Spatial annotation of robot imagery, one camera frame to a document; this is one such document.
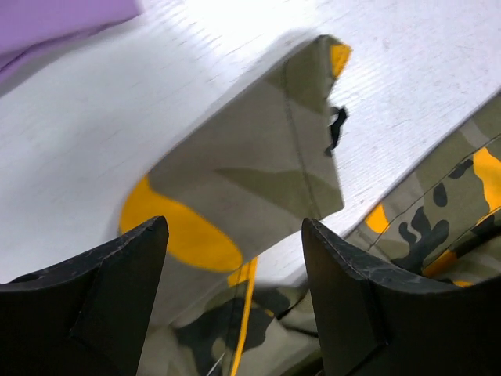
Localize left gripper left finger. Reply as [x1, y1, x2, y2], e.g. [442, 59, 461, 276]
[1, 216, 168, 375]

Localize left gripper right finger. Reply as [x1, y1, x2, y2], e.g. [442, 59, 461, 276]
[301, 219, 500, 375]

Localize folded purple trousers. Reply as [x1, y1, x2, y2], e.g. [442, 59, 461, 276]
[1, 0, 140, 81]

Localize camouflage cargo trousers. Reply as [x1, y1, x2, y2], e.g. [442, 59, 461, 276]
[119, 35, 500, 375]

